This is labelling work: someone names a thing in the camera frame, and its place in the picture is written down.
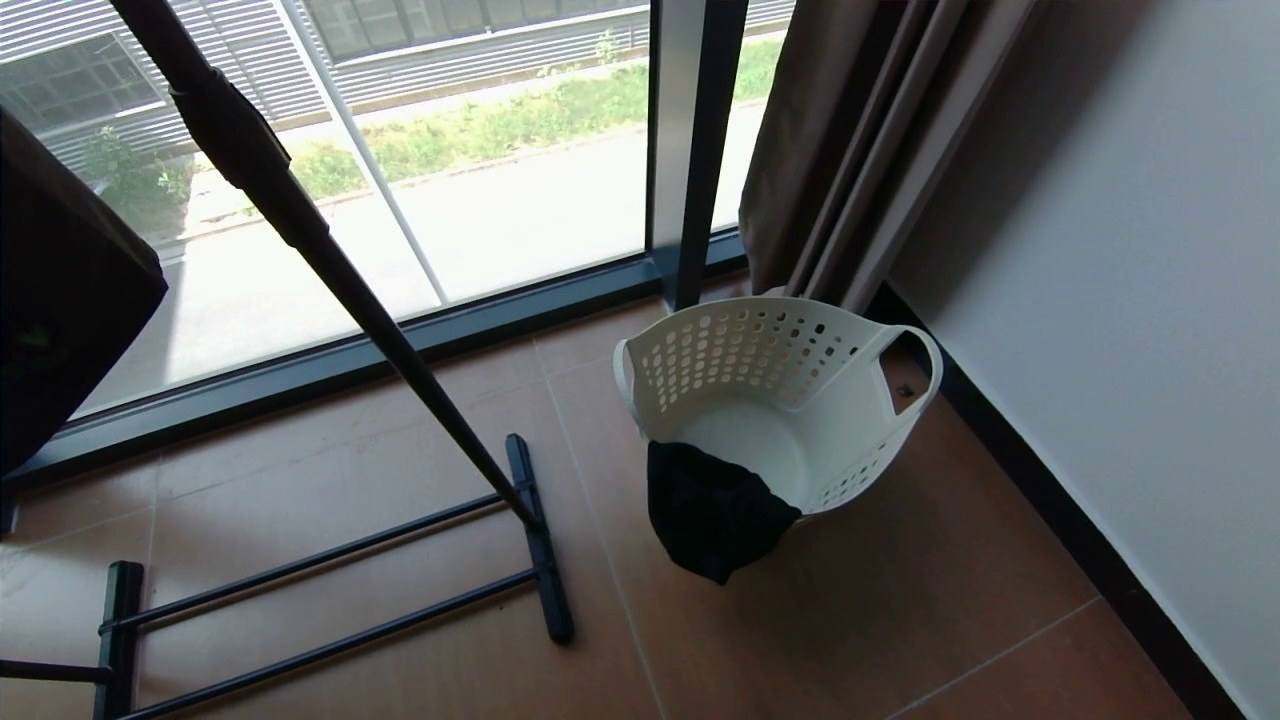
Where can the white laundry basket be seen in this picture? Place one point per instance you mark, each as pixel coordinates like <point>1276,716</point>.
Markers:
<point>760,430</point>

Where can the black clothes rack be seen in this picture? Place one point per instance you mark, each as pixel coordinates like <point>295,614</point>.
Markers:
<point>300,220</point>

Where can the black garment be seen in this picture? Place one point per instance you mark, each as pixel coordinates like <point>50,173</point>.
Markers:
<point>710,510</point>

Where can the window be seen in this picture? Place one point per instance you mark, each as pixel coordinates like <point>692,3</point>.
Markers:
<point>500,180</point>

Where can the brown curtain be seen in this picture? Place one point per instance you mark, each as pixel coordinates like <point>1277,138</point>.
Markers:
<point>850,150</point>

